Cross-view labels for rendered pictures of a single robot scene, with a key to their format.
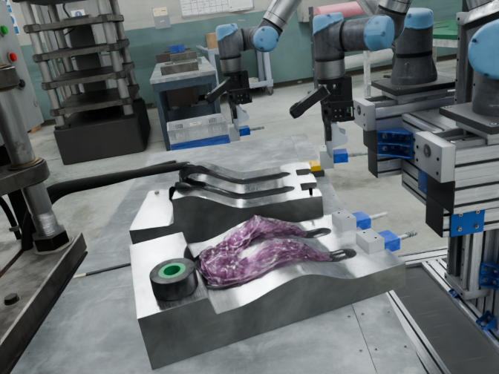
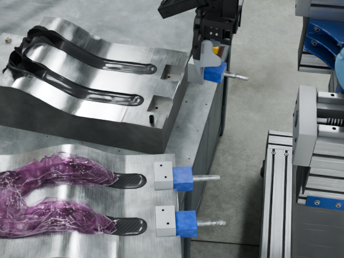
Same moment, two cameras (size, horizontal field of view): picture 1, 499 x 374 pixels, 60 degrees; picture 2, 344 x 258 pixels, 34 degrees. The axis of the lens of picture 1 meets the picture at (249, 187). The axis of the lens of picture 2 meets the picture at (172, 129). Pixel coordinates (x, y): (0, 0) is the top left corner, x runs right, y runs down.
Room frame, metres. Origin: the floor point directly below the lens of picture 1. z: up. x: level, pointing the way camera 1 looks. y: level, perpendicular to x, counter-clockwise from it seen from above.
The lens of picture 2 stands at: (0.19, -0.37, 1.75)
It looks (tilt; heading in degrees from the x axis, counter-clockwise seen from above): 47 degrees down; 13
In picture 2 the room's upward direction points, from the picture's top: 1 degrees counter-clockwise
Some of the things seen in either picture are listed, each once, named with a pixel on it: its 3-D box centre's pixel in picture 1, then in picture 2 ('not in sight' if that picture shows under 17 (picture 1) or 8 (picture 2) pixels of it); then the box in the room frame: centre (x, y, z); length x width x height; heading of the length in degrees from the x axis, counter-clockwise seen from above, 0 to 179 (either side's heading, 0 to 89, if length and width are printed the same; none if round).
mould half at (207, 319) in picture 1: (261, 265); (48, 209); (0.76, 0.00, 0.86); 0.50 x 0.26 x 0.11; 105
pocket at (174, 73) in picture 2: (304, 177); (172, 79); (1.16, -0.16, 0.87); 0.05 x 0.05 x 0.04; 87
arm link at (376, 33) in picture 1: (370, 33); not in sight; (1.09, -0.34, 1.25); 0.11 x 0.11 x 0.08; 51
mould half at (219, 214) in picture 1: (226, 195); (74, 77); (1.12, 0.07, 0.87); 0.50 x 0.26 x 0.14; 87
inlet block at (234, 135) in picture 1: (246, 130); not in sight; (1.56, -0.02, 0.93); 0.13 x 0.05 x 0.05; 95
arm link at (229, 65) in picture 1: (231, 64); not in sight; (1.56, 0.00, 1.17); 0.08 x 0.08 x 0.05
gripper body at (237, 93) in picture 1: (237, 87); not in sight; (1.55, -0.01, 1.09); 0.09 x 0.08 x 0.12; 95
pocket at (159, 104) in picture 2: (310, 192); (160, 110); (1.05, -0.16, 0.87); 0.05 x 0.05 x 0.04; 87
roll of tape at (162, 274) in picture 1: (174, 278); not in sight; (0.64, 0.15, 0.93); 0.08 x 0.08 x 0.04
